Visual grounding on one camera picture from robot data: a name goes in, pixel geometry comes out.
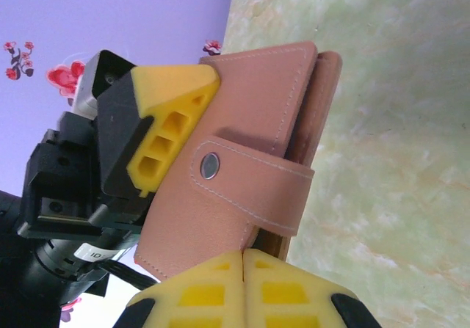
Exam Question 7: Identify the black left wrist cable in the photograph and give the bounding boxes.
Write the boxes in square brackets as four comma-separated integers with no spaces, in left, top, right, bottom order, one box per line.
[94,260,159,291]

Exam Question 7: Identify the grey and brown booklet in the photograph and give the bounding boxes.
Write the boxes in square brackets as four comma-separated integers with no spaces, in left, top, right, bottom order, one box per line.
[134,40,344,282]

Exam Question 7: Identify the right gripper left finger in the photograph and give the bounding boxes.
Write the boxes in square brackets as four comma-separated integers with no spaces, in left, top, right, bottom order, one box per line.
[114,249,245,328]

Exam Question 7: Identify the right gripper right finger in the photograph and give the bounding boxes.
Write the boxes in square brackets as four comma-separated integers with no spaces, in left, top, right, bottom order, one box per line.
[242,247,383,328]

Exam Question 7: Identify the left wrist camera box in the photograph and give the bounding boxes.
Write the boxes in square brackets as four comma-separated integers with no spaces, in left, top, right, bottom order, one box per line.
[73,48,137,114]

